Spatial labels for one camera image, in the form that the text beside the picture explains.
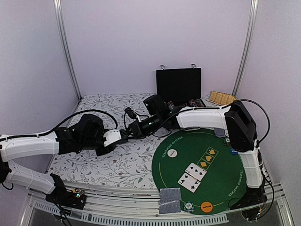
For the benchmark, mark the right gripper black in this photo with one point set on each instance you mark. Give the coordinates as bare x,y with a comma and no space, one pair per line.
137,131

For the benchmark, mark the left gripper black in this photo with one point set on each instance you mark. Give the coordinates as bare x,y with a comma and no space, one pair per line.
110,149

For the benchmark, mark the white dealer button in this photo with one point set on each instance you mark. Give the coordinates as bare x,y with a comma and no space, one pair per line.
172,153

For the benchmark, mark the dealt card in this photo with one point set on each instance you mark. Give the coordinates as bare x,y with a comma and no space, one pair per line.
166,207
219,132
170,194

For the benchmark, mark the face up clubs card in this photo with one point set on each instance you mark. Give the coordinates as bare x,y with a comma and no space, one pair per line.
189,182

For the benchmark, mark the face up spades card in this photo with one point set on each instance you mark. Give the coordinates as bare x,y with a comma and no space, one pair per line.
196,171

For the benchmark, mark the green white poker chip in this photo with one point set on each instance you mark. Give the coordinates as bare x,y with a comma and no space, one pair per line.
188,207

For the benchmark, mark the orange big blind button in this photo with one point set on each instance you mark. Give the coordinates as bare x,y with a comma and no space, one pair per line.
206,207

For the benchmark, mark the blue small blind button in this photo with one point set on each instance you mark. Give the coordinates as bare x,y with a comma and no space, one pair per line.
233,151

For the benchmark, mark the blue grey cloth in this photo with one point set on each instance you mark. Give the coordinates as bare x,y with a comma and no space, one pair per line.
122,141

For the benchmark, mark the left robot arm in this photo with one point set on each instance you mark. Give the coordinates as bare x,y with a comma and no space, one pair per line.
59,141

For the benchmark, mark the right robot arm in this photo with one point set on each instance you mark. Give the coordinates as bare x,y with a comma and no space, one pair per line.
233,118

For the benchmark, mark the poker chip row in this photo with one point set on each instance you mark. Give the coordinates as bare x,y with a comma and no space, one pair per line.
192,103
171,106
199,103

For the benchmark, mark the black poker chip case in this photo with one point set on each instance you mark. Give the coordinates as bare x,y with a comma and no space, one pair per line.
179,85

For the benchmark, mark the poker chip row far right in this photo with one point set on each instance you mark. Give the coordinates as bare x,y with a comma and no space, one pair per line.
199,103

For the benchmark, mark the green round poker mat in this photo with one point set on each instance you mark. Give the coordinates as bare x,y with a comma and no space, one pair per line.
225,177

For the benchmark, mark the woven bamboo tray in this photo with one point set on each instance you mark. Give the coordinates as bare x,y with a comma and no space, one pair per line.
222,98

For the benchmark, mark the front aluminium rail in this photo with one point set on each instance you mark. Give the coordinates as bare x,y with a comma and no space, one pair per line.
115,206

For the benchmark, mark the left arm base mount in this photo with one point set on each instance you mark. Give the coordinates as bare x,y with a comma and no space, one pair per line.
75,198

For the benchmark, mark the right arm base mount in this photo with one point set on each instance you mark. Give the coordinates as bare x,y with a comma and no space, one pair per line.
258,196

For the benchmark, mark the left aluminium frame post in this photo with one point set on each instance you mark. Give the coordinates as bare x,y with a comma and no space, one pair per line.
66,49

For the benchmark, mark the aluminium frame post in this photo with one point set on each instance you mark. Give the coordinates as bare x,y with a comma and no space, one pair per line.
247,44
66,49

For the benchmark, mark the right aluminium frame post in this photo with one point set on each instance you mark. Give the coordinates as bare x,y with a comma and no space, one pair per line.
247,44

